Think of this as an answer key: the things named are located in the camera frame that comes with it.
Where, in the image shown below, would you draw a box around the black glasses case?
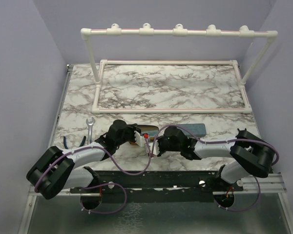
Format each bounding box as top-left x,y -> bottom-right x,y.
137,124 -> 159,138

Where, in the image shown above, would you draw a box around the blue-grey glasses case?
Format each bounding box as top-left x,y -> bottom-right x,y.
179,123 -> 207,137

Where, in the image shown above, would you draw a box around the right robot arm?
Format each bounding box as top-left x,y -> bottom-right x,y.
152,125 -> 279,191

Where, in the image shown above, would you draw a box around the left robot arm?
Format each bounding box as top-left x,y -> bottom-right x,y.
26,119 -> 141,199

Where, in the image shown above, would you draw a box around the silver wrench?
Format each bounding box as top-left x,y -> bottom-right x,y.
86,117 -> 95,144

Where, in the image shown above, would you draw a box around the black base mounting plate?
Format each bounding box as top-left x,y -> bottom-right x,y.
70,171 -> 243,203

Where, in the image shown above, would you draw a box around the white PVC pipe rack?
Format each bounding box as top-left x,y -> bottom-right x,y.
81,23 -> 278,114

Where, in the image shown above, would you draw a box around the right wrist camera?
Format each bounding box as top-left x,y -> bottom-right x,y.
145,140 -> 161,157

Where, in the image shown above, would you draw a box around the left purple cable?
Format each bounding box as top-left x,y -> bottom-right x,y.
34,134 -> 157,215

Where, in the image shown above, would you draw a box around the blue-handled pliers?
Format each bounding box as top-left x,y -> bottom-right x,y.
63,136 -> 86,149

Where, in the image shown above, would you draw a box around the aluminium extrusion rail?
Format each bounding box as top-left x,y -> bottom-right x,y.
242,174 -> 287,194

